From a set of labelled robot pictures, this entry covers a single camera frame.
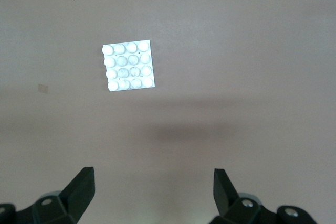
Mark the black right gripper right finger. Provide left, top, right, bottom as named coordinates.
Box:
left=211, top=168, right=318, bottom=224

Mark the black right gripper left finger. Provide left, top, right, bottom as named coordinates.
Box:
left=0, top=167, right=95, bottom=224

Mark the white studded base plate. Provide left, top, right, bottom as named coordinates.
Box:
left=101, top=39, right=158, bottom=93

